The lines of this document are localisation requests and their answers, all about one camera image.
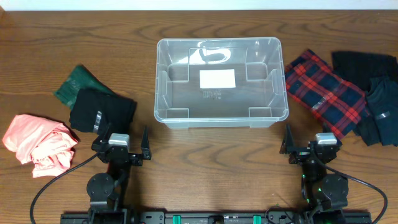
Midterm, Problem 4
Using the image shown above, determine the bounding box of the dark green garment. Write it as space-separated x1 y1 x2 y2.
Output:
53 65 115 110

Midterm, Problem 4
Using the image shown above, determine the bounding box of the dark teal garment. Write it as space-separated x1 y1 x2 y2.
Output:
355 77 397 146

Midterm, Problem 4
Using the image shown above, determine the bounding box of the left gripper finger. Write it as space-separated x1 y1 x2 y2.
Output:
91 123 112 152
141 126 152 160

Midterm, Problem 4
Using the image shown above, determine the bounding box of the clear plastic storage bin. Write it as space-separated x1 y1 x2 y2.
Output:
154 37 289 129

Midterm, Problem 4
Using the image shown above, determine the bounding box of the pink garment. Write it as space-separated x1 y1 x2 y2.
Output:
2 114 78 178

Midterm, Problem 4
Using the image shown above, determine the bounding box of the red plaid garment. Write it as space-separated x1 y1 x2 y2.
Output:
285 49 370 139

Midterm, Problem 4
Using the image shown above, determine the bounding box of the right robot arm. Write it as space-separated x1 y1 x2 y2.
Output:
280 125 349 223

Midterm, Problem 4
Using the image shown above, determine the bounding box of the white label in bin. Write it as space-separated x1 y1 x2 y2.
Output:
200 69 236 89

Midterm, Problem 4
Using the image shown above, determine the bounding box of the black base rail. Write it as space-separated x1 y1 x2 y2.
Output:
60 210 372 224

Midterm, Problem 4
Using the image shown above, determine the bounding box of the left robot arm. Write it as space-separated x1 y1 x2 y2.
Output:
86 126 152 224

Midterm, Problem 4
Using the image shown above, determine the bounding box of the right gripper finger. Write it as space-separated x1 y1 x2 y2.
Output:
322 122 342 146
279 124 295 154

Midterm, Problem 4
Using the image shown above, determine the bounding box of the black garment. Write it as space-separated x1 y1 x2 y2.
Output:
331 51 397 91
69 89 137 134

